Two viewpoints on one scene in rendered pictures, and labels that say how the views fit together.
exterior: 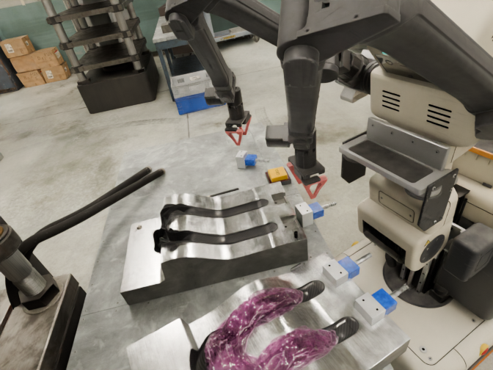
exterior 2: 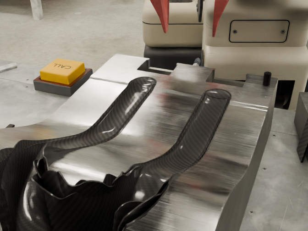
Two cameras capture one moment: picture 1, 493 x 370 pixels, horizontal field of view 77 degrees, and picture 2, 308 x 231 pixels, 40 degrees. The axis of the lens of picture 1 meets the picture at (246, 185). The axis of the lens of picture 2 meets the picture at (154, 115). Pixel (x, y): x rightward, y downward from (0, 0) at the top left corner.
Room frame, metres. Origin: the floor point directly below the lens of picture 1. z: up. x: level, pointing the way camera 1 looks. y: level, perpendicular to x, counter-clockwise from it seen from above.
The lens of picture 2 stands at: (0.45, 0.44, 1.17)
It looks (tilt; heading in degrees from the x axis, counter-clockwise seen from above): 32 degrees down; 297
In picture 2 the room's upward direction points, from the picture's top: 1 degrees counter-clockwise
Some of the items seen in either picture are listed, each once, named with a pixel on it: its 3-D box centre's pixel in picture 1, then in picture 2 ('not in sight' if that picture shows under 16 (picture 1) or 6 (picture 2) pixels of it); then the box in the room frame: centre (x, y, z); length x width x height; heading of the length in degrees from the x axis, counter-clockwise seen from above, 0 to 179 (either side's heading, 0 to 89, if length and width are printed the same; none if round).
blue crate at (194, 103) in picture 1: (199, 96); not in sight; (3.85, 0.38, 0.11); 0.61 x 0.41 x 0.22; 94
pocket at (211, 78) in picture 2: (291, 227); (226, 88); (0.60, -0.10, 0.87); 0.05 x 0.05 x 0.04; 4
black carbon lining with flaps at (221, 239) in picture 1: (212, 221); (134, 133); (0.64, 0.11, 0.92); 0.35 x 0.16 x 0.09; 94
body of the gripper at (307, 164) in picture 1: (305, 156); not in sight; (0.69, -0.17, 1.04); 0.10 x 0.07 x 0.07; 12
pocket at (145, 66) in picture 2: (280, 202); (158, 77); (0.71, -0.09, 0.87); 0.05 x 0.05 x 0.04; 4
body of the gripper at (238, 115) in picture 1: (236, 111); not in sight; (1.06, -0.01, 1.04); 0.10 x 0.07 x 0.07; 155
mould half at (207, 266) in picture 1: (210, 232); (122, 175); (0.65, 0.13, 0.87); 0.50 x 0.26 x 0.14; 94
